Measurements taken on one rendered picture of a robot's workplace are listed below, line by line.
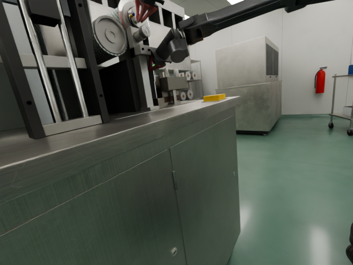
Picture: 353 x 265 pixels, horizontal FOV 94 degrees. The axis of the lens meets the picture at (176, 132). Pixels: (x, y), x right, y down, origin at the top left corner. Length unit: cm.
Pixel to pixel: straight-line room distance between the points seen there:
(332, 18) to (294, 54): 81
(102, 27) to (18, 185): 55
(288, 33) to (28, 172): 509
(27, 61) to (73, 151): 24
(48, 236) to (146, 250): 23
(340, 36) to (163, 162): 486
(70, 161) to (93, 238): 15
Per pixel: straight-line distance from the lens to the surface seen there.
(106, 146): 29
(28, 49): 63
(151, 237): 47
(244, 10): 72
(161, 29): 143
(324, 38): 505
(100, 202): 34
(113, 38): 70
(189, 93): 495
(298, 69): 501
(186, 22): 70
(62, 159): 27
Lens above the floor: 95
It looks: 13 degrees down
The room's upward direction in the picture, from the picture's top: 8 degrees counter-clockwise
